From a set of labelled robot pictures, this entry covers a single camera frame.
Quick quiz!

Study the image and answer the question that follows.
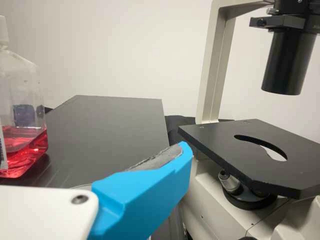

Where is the cream microscope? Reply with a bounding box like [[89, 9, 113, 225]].
[[166, 0, 320, 240]]

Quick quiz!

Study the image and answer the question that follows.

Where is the red liquid bottle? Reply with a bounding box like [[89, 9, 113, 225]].
[[0, 14, 49, 179]]

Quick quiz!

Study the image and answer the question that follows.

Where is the black platform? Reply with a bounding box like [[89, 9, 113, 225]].
[[0, 94, 171, 190]]

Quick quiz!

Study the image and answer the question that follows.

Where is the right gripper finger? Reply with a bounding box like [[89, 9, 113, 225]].
[[87, 141, 194, 240]]

